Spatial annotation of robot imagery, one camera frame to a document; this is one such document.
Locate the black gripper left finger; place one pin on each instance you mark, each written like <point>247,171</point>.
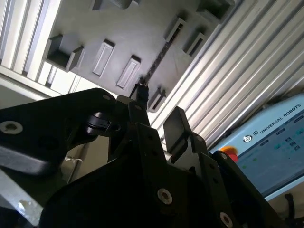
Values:
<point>47,123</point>

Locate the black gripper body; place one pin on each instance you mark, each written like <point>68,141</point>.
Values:
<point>107,202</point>

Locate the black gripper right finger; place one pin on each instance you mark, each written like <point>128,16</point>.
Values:
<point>180,133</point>

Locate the RAM stick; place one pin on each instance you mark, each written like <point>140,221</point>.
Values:
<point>156,59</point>

